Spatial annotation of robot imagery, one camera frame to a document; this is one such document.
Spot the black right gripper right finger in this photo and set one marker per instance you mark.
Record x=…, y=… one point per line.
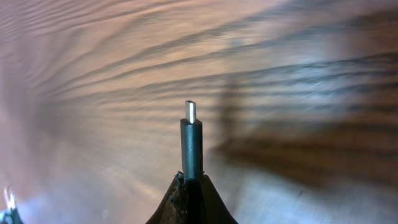
x=215, y=211

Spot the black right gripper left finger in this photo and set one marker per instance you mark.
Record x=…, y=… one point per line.
x=173, y=207

